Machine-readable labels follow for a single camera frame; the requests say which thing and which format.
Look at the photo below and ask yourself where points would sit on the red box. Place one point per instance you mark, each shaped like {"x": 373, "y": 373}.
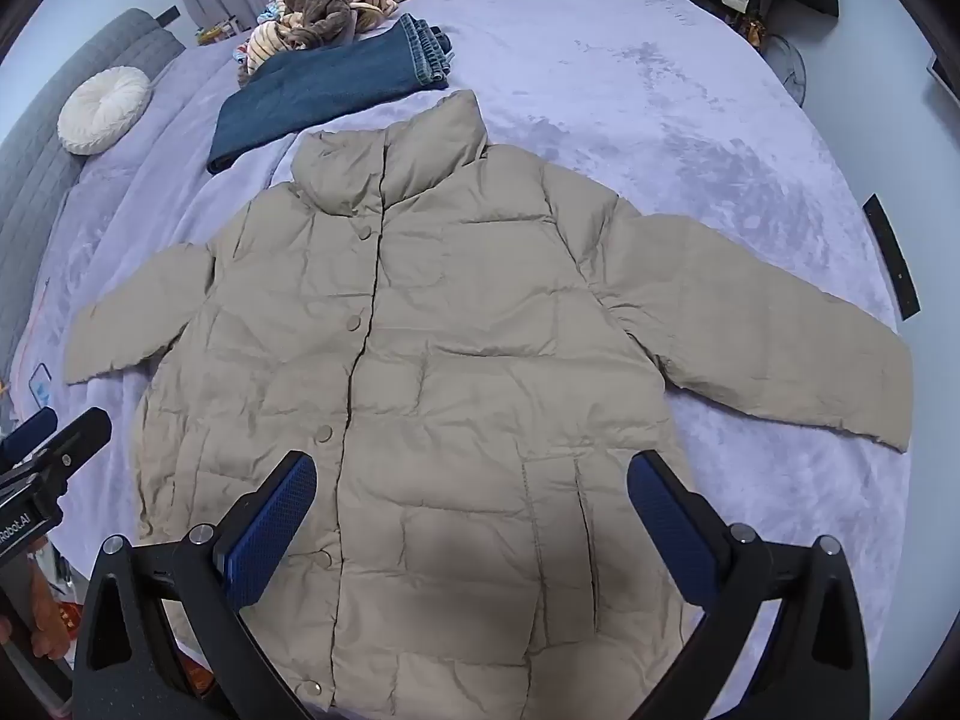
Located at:
{"x": 67, "y": 616}

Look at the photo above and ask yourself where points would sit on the grey padded headboard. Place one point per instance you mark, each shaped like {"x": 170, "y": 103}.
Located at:
{"x": 45, "y": 165}

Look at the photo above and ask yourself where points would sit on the blue denim jeans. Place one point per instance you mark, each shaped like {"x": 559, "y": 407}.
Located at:
{"x": 315, "y": 90}

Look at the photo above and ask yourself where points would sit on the black strip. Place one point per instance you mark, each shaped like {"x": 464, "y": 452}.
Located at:
{"x": 892, "y": 255}

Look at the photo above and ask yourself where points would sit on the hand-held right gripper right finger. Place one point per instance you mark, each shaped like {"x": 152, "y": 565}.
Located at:
{"x": 671, "y": 532}

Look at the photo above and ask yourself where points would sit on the lilac fleece blanket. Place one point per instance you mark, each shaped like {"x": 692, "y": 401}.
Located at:
{"x": 637, "y": 127}

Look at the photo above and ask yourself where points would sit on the blue patterned cloth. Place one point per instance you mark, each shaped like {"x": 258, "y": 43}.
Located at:
{"x": 268, "y": 15}

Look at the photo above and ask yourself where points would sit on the white framed board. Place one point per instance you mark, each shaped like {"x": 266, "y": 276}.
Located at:
{"x": 946, "y": 79}

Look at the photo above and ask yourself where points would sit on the white standing fan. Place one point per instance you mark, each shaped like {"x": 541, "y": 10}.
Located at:
{"x": 789, "y": 71}

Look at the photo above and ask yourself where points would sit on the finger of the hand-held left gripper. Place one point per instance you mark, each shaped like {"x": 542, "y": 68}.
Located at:
{"x": 79, "y": 435}
{"x": 26, "y": 431}

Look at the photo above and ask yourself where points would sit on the round white cushion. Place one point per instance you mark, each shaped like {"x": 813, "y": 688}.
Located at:
{"x": 101, "y": 111}

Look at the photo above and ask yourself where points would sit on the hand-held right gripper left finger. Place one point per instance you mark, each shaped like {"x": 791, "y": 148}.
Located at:
{"x": 274, "y": 532}

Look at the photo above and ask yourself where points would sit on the beige puffer jacket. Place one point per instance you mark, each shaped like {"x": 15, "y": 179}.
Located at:
{"x": 450, "y": 390}

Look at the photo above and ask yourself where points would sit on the black smartphone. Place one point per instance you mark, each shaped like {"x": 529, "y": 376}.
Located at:
{"x": 40, "y": 386}

